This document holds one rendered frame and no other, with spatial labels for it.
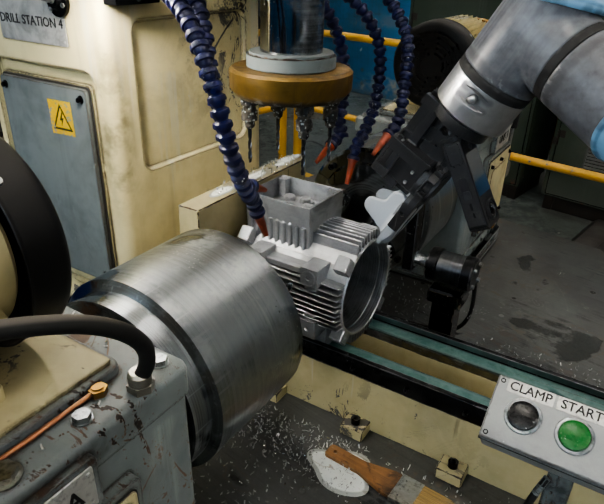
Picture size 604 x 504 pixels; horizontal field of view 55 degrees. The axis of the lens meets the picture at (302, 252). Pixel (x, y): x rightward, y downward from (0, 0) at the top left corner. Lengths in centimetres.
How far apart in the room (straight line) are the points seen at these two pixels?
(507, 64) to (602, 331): 82
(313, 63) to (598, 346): 82
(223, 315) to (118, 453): 20
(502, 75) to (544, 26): 6
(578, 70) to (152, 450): 52
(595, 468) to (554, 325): 71
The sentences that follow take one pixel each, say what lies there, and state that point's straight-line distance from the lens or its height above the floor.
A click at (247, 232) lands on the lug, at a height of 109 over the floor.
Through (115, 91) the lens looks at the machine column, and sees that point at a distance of 89.
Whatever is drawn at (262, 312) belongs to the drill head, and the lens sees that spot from 68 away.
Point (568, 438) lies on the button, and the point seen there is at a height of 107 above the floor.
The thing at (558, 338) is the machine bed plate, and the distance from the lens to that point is 130.
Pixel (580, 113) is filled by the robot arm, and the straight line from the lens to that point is 62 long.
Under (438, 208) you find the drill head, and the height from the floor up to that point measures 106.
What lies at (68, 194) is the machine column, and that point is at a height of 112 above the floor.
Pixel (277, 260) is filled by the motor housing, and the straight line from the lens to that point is 89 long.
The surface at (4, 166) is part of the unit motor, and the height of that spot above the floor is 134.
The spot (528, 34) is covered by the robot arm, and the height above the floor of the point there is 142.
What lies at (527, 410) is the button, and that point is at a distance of 66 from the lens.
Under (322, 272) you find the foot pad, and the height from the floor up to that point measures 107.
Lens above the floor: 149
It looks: 27 degrees down
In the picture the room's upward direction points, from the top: 2 degrees clockwise
